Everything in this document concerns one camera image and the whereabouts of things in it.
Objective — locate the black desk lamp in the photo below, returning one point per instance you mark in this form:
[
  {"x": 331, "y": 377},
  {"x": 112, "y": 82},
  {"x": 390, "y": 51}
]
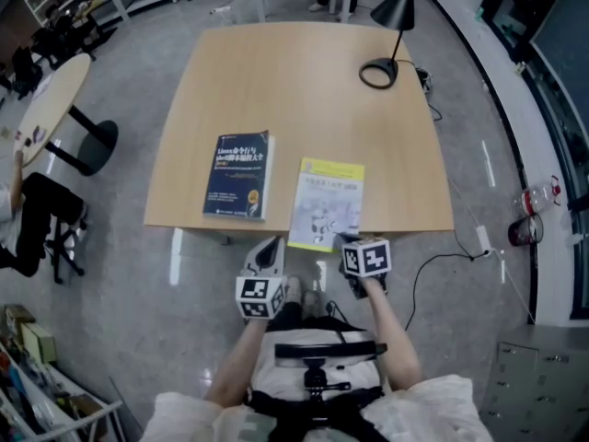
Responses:
[{"x": 400, "y": 3}]

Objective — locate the cluttered metal storage rack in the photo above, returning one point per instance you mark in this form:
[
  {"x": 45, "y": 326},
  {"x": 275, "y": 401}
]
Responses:
[{"x": 32, "y": 398}]

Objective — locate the dark framed window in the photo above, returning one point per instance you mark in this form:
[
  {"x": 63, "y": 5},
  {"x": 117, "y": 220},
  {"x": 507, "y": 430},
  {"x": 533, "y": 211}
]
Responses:
[{"x": 552, "y": 108}]

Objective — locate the black chest camera mount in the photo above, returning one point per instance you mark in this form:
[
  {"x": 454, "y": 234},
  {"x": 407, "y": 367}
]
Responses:
[{"x": 322, "y": 352}]

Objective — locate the clear plastic bottle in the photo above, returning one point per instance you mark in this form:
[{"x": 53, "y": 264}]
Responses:
[{"x": 538, "y": 196}]

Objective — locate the white power strip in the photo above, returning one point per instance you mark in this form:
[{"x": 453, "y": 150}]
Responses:
[
  {"x": 220, "y": 10},
  {"x": 484, "y": 241}
]

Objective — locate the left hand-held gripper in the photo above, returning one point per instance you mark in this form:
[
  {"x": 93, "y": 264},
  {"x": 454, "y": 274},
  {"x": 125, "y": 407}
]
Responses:
[{"x": 253, "y": 290}]

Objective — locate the white paper sheet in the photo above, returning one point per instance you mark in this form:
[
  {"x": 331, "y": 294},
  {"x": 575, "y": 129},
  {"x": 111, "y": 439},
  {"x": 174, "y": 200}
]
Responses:
[{"x": 42, "y": 85}]

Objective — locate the dark blue book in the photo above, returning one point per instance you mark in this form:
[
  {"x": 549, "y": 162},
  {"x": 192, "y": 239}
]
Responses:
[{"x": 237, "y": 177}]

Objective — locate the person's left forearm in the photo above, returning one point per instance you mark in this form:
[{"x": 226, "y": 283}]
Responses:
[{"x": 239, "y": 362}]

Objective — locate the yellow and white book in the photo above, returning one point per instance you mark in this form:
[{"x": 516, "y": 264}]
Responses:
[{"x": 326, "y": 201}]

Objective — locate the grey drawer cabinet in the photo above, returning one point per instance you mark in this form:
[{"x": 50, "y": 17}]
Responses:
[{"x": 538, "y": 385}]

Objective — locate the square wooden table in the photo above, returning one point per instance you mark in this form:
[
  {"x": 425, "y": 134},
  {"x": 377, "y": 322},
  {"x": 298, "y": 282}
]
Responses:
[{"x": 299, "y": 85}]

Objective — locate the black office chair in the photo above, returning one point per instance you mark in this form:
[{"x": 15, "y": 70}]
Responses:
[{"x": 64, "y": 251}]

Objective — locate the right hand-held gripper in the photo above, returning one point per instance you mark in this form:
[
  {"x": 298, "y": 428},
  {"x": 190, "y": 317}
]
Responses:
[{"x": 368, "y": 258}]

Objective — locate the person's beige shoe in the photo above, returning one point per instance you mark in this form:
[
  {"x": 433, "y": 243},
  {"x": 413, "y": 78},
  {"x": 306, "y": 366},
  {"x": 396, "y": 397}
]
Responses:
[
  {"x": 312, "y": 304},
  {"x": 293, "y": 290}
]

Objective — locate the person's right forearm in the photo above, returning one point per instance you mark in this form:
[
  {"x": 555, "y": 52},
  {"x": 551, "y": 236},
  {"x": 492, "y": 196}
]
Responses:
[{"x": 391, "y": 339}]

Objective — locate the person's black trousers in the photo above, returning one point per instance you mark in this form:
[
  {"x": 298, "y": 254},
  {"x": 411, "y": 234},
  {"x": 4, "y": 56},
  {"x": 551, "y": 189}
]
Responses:
[{"x": 294, "y": 316}]

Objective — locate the round wooden table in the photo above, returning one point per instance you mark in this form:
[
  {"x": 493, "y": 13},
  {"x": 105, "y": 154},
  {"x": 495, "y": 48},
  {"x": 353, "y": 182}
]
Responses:
[{"x": 55, "y": 99}]

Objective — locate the person's white top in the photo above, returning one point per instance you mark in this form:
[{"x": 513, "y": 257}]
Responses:
[{"x": 184, "y": 422}]

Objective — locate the cardboard box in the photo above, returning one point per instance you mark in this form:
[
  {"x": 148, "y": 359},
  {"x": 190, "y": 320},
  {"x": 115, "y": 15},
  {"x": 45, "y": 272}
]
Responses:
[{"x": 39, "y": 343}]

